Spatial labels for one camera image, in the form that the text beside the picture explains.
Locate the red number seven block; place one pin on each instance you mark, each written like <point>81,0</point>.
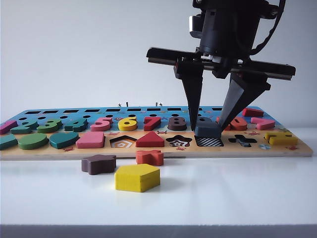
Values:
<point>151,124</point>

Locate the green oval block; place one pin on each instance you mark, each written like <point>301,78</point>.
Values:
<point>33,141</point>

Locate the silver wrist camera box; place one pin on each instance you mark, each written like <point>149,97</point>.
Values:
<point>195,26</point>

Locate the brown star block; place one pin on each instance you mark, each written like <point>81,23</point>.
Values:
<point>99,165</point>

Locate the orange cross block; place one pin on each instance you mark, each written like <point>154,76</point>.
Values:
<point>148,158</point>

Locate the green number two block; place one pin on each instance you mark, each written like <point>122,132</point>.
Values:
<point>23,127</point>

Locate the pink trapezoid block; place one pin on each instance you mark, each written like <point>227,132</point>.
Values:
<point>90,140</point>

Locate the orange number zero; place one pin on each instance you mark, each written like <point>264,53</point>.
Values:
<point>239,124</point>

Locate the yellow number six block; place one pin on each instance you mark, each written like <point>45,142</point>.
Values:
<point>127,126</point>

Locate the dark green number four block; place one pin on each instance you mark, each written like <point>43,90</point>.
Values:
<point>78,126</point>

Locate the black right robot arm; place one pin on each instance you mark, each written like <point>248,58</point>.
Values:
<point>230,5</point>

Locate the teal rectangle block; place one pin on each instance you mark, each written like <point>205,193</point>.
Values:
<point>7,142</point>

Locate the pink number one block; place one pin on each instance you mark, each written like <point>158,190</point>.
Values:
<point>7,127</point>

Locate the red triangle block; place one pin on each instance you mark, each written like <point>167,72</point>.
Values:
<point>149,141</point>

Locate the brown number eight block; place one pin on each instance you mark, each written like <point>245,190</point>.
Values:
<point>177,126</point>

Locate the dark blue square block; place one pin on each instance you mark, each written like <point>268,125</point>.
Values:
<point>206,131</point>

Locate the teal teardrop block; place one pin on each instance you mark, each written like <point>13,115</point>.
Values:
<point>63,140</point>

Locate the red minus sign block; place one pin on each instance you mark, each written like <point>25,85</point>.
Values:
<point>252,112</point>

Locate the yellow pentagon block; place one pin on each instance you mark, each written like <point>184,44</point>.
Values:
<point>137,178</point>

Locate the pink number five block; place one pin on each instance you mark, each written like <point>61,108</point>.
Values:
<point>100,126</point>

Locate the yellow division sign block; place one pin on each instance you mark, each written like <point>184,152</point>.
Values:
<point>282,139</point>

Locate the green number three block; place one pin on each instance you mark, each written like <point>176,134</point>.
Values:
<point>49,126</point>

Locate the pink greater-than sign block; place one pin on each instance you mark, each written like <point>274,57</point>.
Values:
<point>263,124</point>

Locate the colourful wooden puzzle board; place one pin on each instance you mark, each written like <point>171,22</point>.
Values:
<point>153,151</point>

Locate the dark blue number nine block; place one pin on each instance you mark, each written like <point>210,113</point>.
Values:
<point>205,121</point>

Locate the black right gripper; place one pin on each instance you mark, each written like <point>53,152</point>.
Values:
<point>227,32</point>

